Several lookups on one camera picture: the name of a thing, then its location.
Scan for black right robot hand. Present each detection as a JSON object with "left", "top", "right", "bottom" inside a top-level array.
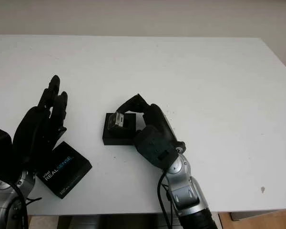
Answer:
[{"left": 114, "top": 94, "right": 177, "bottom": 142}]

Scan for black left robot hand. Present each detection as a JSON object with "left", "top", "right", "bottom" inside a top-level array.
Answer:
[{"left": 11, "top": 75, "right": 69, "bottom": 165}]

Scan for small silver depth camera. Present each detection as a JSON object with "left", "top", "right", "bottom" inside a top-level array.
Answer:
[{"left": 109, "top": 112, "right": 124, "bottom": 131}]

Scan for black RealSense box lid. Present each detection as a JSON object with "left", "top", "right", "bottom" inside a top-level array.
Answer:
[{"left": 37, "top": 141, "right": 93, "bottom": 200}]

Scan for grey robot torso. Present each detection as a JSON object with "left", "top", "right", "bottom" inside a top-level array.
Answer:
[{"left": 58, "top": 214, "right": 179, "bottom": 229}]

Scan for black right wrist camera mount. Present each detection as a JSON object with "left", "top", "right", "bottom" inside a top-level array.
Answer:
[{"left": 133, "top": 126, "right": 179, "bottom": 170}]

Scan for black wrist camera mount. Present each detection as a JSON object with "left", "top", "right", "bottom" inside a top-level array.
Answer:
[
  {"left": 0, "top": 124, "right": 14, "bottom": 182},
  {"left": 133, "top": 126, "right": 179, "bottom": 170}
]

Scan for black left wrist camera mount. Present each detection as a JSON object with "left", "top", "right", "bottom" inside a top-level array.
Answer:
[{"left": 0, "top": 124, "right": 14, "bottom": 182}]

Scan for black camera box with foam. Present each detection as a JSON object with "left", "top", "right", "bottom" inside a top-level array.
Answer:
[{"left": 102, "top": 112, "right": 138, "bottom": 146}]

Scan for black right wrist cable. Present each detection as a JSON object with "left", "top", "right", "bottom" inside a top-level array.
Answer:
[{"left": 157, "top": 174, "right": 179, "bottom": 229}]

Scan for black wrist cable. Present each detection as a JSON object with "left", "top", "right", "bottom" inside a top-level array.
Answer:
[
  {"left": 13, "top": 183, "right": 42, "bottom": 229},
  {"left": 157, "top": 174, "right": 179, "bottom": 229}
]

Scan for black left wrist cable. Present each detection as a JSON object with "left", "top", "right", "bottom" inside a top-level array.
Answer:
[{"left": 13, "top": 183, "right": 42, "bottom": 229}]

